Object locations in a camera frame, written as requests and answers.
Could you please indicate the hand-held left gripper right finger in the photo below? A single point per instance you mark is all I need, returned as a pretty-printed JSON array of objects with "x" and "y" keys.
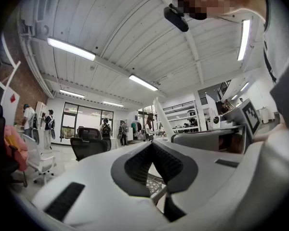
[{"x": 207, "y": 177}]

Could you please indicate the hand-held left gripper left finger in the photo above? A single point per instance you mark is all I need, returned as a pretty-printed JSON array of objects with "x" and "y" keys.
[{"x": 94, "y": 177}]

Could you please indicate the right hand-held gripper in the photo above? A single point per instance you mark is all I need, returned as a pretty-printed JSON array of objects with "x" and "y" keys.
[{"x": 231, "y": 120}]

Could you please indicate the person's right forearm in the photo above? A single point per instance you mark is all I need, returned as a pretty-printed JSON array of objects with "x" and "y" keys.
[{"x": 269, "y": 133}]

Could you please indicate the white storage rack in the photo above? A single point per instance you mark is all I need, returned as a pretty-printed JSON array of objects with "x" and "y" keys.
[{"x": 183, "y": 119}]

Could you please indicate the black mesh headrest office chair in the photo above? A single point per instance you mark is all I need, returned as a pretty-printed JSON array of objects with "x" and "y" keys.
[{"x": 89, "y": 148}]

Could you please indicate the wicker glass-top table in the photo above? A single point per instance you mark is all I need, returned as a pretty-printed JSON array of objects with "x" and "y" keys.
[{"x": 156, "y": 184}]

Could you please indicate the long ceiling tube light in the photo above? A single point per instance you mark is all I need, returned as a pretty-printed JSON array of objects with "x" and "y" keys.
[
  {"x": 142, "y": 82},
  {"x": 71, "y": 49},
  {"x": 234, "y": 97},
  {"x": 244, "y": 40},
  {"x": 244, "y": 86},
  {"x": 71, "y": 93},
  {"x": 112, "y": 103}
]

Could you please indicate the black railing staircase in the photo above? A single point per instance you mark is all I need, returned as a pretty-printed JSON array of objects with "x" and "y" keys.
[{"x": 224, "y": 88}]

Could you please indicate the white office chair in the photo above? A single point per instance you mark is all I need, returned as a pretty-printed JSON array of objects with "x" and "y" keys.
[{"x": 38, "y": 157}]

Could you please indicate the hanging clothes rack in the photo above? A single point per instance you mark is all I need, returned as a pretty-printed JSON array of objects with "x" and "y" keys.
[{"x": 136, "y": 129}]

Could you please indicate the white shelf unit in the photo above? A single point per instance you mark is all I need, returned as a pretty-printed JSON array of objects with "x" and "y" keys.
[{"x": 39, "y": 114}]

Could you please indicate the pink cloth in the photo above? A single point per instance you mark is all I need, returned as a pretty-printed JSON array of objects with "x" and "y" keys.
[{"x": 15, "y": 148}]

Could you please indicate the black padded swivel chair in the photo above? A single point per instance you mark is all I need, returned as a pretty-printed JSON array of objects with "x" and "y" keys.
[{"x": 0, "y": 138}]

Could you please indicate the white board with red mark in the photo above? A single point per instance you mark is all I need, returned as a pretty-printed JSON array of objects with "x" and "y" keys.
[{"x": 10, "y": 105}]

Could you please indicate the person's grey printed t-shirt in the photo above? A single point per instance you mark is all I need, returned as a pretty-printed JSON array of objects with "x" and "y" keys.
[{"x": 279, "y": 44}]

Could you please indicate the white ceiling pipes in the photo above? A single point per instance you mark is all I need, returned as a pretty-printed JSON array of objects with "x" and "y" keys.
[{"x": 30, "y": 56}]

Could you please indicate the black head-worn camera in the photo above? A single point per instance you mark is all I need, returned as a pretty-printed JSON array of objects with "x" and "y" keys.
[{"x": 177, "y": 18}]

